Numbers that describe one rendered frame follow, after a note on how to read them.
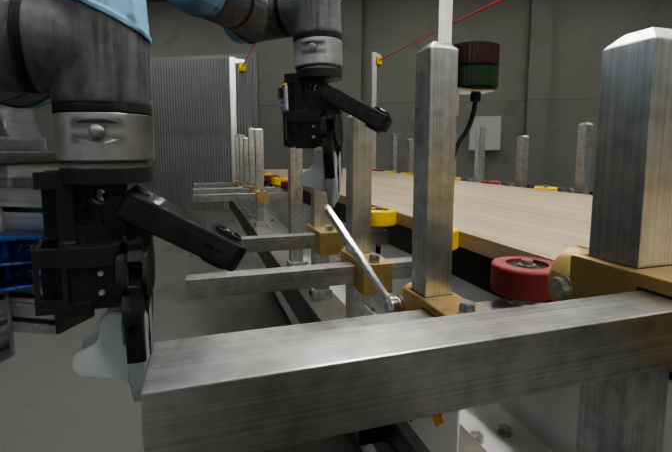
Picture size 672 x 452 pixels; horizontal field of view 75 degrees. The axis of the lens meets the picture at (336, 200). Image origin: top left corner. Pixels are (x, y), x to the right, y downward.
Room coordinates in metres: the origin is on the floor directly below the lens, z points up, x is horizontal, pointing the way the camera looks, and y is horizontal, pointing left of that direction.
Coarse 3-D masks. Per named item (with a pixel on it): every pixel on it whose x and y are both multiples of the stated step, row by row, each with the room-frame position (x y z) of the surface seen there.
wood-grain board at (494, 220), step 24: (384, 192) 1.46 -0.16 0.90; (408, 192) 1.46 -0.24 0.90; (456, 192) 1.46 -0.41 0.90; (480, 192) 1.46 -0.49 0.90; (504, 192) 1.46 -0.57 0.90; (528, 192) 1.46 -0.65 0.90; (552, 192) 1.46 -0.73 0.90; (408, 216) 0.94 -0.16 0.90; (456, 216) 0.92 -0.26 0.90; (480, 216) 0.92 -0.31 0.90; (504, 216) 0.92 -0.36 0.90; (528, 216) 0.92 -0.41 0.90; (552, 216) 0.92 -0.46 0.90; (576, 216) 0.92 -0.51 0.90; (480, 240) 0.69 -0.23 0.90; (504, 240) 0.67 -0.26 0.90; (528, 240) 0.67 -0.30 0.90; (552, 240) 0.67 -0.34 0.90; (576, 240) 0.67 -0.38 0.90
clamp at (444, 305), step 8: (408, 288) 0.52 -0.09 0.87; (408, 296) 0.51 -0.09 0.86; (416, 296) 0.50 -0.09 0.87; (432, 296) 0.49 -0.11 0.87; (440, 296) 0.49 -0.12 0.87; (448, 296) 0.49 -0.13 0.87; (456, 296) 0.49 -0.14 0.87; (408, 304) 0.51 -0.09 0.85; (416, 304) 0.50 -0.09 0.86; (424, 304) 0.48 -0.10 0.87; (432, 304) 0.47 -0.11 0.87; (440, 304) 0.47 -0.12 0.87; (448, 304) 0.47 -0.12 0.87; (456, 304) 0.47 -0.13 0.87; (432, 312) 0.46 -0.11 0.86; (440, 312) 0.45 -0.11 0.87; (448, 312) 0.44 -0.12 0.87; (456, 312) 0.44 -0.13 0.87
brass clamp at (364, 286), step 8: (344, 248) 0.79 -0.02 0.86; (344, 256) 0.75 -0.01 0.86; (352, 256) 0.71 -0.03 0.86; (368, 256) 0.71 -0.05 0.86; (376, 264) 0.67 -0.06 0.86; (384, 264) 0.67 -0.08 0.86; (392, 264) 0.67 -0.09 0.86; (360, 272) 0.67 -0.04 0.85; (376, 272) 0.66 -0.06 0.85; (384, 272) 0.67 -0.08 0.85; (360, 280) 0.67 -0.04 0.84; (368, 280) 0.66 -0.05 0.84; (384, 280) 0.67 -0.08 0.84; (360, 288) 0.67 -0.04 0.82; (368, 288) 0.66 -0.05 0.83
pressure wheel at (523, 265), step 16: (512, 256) 0.54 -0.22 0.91; (496, 272) 0.50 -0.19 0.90; (512, 272) 0.48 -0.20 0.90; (528, 272) 0.47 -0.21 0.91; (544, 272) 0.47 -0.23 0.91; (496, 288) 0.50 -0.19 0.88; (512, 288) 0.48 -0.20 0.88; (528, 288) 0.47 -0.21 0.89; (544, 288) 0.47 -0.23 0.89; (528, 304) 0.49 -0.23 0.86
